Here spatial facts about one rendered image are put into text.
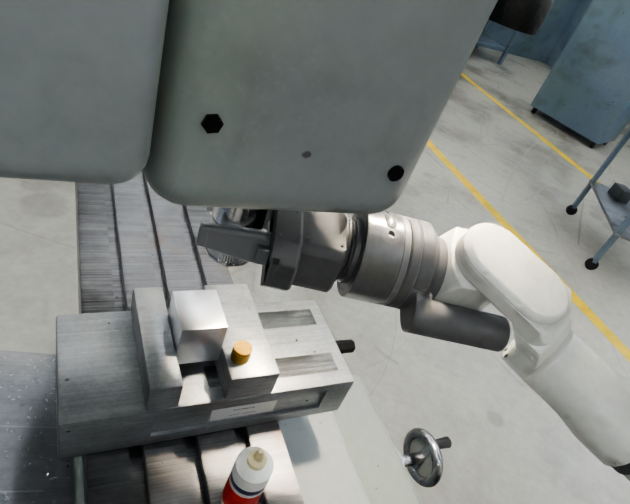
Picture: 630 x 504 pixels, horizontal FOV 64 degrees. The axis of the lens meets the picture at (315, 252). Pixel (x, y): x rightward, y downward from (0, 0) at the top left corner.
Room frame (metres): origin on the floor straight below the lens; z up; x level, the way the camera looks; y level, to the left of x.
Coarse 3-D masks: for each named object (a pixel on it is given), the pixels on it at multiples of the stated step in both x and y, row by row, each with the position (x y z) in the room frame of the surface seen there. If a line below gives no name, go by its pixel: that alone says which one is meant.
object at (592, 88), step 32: (608, 0) 6.22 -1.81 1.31; (576, 32) 6.29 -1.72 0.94; (608, 32) 6.11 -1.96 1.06; (576, 64) 6.18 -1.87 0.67; (608, 64) 6.00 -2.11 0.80; (544, 96) 6.25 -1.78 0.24; (576, 96) 6.06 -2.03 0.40; (608, 96) 5.89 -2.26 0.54; (576, 128) 5.95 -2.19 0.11; (608, 128) 5.78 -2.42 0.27
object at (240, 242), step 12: (204, 228) 0.33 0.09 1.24; (216, 228) 0.33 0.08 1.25; (228, 228) 0.34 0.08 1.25; (240, 228) 0.34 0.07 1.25; (204, 240) 0.33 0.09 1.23; (216, 240) 0.33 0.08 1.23; (228, 240) 0.34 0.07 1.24; (240, 240) 0.34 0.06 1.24; (252, 240) 0.34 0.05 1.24; (264, 240) 0.34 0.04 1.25; (228, 252) 0.34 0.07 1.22; (240, 252) 0.34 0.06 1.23; (252, 252) 0.34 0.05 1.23; (264, 252) 0.34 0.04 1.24
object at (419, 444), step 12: (408, 432) 0.71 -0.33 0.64; (420, 432) 0.69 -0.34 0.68; (408, 444) 0.69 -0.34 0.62; (420, 444) 0.68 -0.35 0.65; (432, 444) 0.66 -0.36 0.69; (444, 444) 0.68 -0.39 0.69; (408, 456) 0.65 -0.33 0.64; (420, 456) 0.66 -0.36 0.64; (432, 456) 0.64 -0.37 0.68; (408, 468) 0.66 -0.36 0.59; (420, 468) 0.65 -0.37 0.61; (432, 468) 0.63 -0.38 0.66; (420, 480) 0.63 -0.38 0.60; (432, 480) 0.62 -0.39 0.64
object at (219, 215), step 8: (216, 208) 0.35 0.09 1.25; (216, 216) 0.35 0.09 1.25; (224, 216) 0.35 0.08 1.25; (232, 216) 0.34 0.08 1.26; (240, 216) 0.35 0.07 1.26; (264, 216) 0.36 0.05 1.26; (224, 224) 0.35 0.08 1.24; (232, 224) 0.34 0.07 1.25; (240, 224) 0.35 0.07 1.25; (248, 224) 0.35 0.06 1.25; (256, 224) 0.36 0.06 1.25; (216, 256) 0.35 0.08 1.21; (224, 256) 0.35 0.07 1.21; (232, 256) 0.35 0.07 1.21; (224, 264) 0.34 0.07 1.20; (232, 264) 0.35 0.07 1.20; (240, 264) 0.35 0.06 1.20
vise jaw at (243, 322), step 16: (208, 288) 0.47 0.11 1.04; (224, 288) 0.48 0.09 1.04; (240, 288) 0.50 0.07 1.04; (224, 304) 0.46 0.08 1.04; (240, 304) 0.47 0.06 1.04; (240, 320) 0.44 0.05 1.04; (256, 320) 0.45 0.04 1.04; (240, 336) 0.42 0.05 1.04; (256, 336) 0.43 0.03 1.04; (224, 352) 0.39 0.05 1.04; (256, 352) 0.40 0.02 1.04; (224, 368) 0.37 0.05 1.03; (240, 368) 0.37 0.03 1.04; (256, 368) 0.38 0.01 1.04; (272, 368) 0.39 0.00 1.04; (224, 384) 0.36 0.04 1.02; (240, 384) 0.36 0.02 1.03; (256, 384) 0.37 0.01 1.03; (272, 384) 0.38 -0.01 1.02
